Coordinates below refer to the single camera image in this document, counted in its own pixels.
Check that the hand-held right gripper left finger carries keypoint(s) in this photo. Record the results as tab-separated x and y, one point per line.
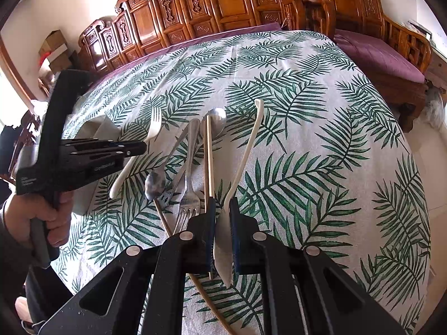
210	230

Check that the grey plastic bag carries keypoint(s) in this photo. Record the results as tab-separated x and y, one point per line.
434	108

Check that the brown wooden chopstick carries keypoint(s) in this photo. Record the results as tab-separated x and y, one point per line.
163	217

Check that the white plastic fork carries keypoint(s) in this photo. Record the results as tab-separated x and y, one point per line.
152	132

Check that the brown cardboard box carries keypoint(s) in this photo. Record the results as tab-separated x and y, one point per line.
63	63
52	40

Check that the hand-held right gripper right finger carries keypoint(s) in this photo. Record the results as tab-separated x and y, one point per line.
237	237

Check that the large metal spoon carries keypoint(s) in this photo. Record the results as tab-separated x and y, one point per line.
217	120

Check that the leaf-print tablecloth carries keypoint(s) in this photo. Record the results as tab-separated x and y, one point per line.
314	111

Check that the carved wooden sofa bench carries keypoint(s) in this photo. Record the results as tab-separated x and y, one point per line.
157	17

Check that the purple armchair cushion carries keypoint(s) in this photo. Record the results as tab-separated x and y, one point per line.
377	57

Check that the carved wooden armchair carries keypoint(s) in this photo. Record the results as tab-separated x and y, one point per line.
349	0

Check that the small metal spoon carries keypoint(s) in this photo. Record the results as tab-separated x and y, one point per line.
153	185

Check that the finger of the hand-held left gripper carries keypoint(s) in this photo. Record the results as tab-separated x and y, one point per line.
118	145
104	167

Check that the light wooden chopstick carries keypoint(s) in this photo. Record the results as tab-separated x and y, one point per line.
210	160
204	160

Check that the metal fork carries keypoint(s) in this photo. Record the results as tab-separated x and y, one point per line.
191	167

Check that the dark wooden chair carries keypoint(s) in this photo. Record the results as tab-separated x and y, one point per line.
17	129

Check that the person's left hand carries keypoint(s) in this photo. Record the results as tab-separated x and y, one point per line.
21	209

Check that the white plastic knife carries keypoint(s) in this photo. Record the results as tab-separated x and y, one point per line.
249	146

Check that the grey utensil tray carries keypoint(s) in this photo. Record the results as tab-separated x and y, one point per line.
101	127

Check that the wooden side table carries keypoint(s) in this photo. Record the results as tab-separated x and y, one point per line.
436	76

